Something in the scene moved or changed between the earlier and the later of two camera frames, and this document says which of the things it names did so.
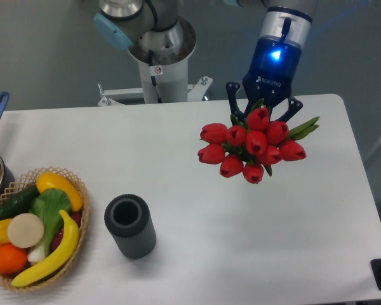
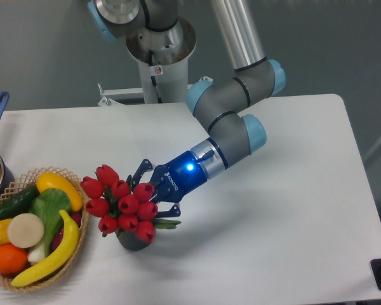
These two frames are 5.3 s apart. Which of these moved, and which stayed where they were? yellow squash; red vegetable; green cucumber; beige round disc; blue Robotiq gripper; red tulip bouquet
Moved: blue Robotiq gripper; red tulip bouquet
Stayed: beige round disc; red vegetable; yellow squash; green cucumber
